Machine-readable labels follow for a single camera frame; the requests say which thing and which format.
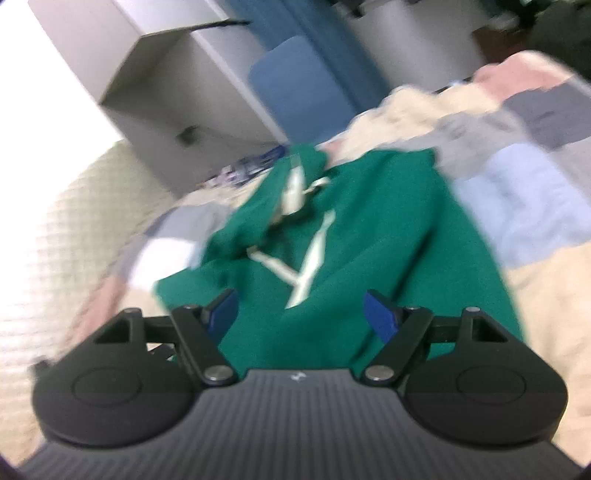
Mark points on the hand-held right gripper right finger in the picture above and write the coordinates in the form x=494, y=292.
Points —
x=381, y=316

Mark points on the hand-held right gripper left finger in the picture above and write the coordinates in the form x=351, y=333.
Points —
x=224, y=310

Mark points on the green sweater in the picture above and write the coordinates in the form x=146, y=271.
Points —
x=392, y=230

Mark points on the colourful packets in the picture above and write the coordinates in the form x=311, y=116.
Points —
x=249, y=166

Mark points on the quilted beige headboard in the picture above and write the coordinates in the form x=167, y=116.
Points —
x=69, y=230

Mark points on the patchwork blanket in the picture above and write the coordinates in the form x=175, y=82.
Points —
x=531, y=207

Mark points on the grey wardrobe cabinet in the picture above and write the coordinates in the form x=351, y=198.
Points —
x=184, y=92

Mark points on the blue folded mattress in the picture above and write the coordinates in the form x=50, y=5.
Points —
x=300, y=92

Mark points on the blue curtain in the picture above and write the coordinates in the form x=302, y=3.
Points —
x=332, y=46

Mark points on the black wall charger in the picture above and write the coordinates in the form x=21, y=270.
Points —
x=187, y=136

